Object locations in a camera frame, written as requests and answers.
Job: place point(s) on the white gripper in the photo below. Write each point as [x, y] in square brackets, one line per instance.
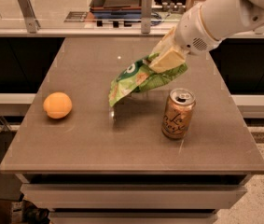
[191, 31]

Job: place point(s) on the green rice chip bag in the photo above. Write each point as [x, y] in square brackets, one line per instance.
[139, 77]

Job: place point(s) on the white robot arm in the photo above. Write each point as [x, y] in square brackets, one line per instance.
[224, 18]

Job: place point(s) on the orange LaCroix soda can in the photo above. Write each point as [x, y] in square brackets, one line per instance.
[178, 113]

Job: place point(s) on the orange fruit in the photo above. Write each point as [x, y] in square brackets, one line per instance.
[57, 105]

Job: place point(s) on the white table drawer front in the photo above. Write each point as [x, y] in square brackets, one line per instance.
[53, 196]

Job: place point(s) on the middle metal glass bracket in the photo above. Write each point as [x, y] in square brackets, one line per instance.
[146, 7]

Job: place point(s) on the metal glass bracket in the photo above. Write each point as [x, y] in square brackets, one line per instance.
[31, 22]
[146, 7]

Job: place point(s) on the left metal glass bracket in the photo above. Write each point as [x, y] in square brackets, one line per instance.
[31, 22]

